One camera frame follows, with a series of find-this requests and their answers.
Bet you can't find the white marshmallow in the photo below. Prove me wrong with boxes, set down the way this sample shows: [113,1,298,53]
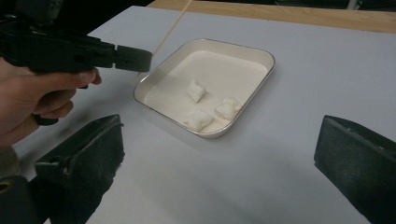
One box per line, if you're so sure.
[186,78,207,104]
[182,108,215,133]
[213,96,243,122]

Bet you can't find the cream rectangular tray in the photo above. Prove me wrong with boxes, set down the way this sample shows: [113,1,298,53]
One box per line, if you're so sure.
[133,37,276,139]

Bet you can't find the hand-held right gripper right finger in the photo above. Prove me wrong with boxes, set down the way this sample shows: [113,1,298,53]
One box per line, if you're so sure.
[313,115,396,224]

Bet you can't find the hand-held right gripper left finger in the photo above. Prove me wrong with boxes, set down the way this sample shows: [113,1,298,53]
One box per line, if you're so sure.
[33,114,125,224]

